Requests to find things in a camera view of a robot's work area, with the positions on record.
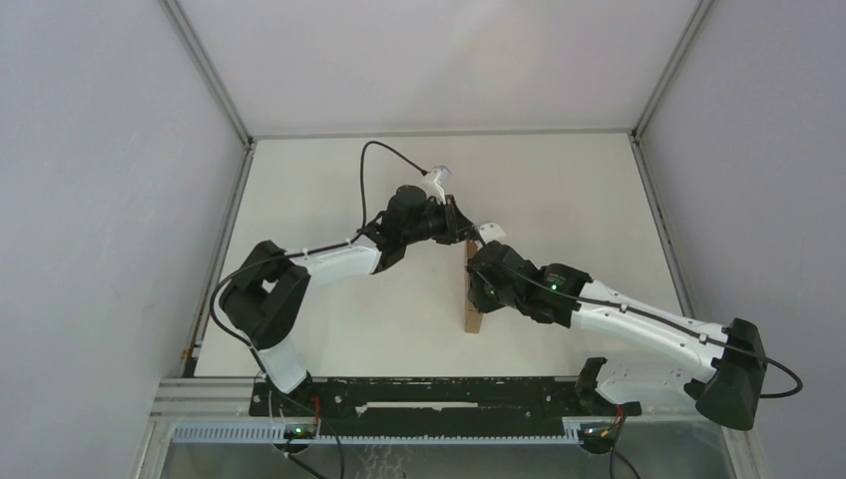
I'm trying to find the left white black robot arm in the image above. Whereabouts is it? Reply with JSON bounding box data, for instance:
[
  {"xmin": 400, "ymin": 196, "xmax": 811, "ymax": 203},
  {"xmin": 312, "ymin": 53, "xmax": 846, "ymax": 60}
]
[{"xmin": 210, "ymin": 186, "xmax": 479, "ymax": 416}]

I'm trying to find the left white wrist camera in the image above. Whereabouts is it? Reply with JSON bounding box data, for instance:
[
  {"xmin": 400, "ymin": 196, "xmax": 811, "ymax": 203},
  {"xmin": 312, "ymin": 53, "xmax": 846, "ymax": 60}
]
[{"xmin": 421, "ymin": 166, "xmax": 452, "ymax": 205}]

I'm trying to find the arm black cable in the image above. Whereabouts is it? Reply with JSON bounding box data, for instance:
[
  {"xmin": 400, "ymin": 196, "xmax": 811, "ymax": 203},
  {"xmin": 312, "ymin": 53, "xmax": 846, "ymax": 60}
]
[
  {"xmin": 209, "ymin": 140, "xmax": 431, "ymax": 345},
  {"xmin": 462, "ymin": 225, "xmax": 805, "ymax": 400}
]

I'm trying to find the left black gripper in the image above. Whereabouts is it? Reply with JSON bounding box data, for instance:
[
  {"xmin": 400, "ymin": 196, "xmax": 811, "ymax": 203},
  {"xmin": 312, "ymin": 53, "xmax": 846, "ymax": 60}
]
[{"xmin": 402, "ymin": 197, "xmax": 471, "ymax": 247}]

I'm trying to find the white slotted cable duct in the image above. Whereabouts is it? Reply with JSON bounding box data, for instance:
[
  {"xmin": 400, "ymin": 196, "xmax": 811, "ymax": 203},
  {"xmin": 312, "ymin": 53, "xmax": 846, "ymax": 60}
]
[{"xmin": 172, "ymin": 422, "xmax": 583, "ymax": 445}]

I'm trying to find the aluminium frame rail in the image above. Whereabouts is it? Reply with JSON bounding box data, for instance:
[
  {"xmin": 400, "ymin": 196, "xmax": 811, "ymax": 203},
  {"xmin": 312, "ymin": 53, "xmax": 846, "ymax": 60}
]
[{"xmin": 150, "ymin": 377, "xmax": 253, "ymax": 420}]

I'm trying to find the green circuit board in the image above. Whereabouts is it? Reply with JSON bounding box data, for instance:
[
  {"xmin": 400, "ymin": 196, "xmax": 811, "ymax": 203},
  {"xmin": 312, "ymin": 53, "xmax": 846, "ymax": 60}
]
[
  {"xmin": 579, "ymin": 427, "xmax": 617, "ymax": 443},
  {"xmin": 283, "ymin": 425, "xmax": 316, "ymax": 440}
]

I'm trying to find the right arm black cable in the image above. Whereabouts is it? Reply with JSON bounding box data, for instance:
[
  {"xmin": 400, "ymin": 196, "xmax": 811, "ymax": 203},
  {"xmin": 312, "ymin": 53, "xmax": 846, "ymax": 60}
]
[{"xmin": 462, "ymin": 225, "xmax": 805, "ymax": 400}]

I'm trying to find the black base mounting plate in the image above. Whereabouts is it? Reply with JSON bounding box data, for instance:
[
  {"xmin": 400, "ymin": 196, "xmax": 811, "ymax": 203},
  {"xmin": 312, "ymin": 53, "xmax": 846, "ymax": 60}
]
[{"xmin": 248, "ymin": 376, "xmax": 641, "ymax": 439}]

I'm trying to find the brown cardboard box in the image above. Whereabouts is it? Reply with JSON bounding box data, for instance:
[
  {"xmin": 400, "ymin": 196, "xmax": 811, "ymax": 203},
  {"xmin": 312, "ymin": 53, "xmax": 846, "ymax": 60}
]
[{"xmin": 464, "ymin": 239, "xmax": 484, "ymax": 334}]

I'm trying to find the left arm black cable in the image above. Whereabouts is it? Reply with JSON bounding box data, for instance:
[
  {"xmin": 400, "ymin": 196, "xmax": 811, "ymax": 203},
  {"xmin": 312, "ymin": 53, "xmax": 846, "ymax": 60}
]
[{"xmin": 209, "ymin": 140, "xmax": 431, "ymax": 345}]

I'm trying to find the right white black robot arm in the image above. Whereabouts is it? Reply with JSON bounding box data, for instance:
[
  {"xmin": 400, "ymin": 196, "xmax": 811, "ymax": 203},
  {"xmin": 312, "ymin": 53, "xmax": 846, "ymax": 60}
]
[{"xmin": 466, "ymin": 241, "xmax": 767, "ymax": 431}]

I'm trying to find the left green circuit board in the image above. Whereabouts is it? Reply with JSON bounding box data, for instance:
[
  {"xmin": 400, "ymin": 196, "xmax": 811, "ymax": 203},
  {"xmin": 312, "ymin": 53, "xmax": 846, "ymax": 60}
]
[{"xmin": 283, "ymin": 425, "xmax": 316, "ymax": 440}]

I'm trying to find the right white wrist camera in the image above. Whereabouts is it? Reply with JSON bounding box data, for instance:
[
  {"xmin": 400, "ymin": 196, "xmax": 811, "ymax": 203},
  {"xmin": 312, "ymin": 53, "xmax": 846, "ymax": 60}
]
[{"xmin": 477, "ymin": 223, "xmax": 506, "ymax": 244}]

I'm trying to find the right green circuit board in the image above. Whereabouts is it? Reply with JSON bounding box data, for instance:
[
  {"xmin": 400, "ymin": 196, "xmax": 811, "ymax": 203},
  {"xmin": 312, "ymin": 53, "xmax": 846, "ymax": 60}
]
[{"xmin": 579, "ymin": 427, "xmax": 617, "ymax": 443}]

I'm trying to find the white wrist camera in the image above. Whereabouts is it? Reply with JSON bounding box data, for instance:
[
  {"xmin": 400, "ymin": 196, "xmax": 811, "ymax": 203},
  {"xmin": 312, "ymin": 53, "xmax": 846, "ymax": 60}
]
[
  {"xmin": 477, "ymin": 223, "xmax": 506, "ymax": 244},
  {"xmin": 421, "ymin": 166, "xmax": 452, "ymax": 205}
]

